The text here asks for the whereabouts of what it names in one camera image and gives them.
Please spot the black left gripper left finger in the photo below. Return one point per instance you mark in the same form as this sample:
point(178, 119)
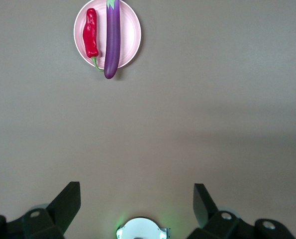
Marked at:
point(68, 199)

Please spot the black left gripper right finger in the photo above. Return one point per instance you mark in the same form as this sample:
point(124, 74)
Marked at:
point(202, 201)

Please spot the purple long eggplant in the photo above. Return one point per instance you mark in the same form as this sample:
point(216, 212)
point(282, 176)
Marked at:
point(113, 37)

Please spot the red chili pepper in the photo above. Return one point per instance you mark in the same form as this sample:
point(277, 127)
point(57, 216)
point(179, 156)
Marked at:
point(90, 32)

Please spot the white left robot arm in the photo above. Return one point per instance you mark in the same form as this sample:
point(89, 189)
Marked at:
point(140, 226)

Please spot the brown tablecloth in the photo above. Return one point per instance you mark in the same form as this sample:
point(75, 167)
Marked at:
point(162, 124)

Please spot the pink round plate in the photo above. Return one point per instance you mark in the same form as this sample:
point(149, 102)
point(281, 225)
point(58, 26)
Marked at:
point(129, 37)

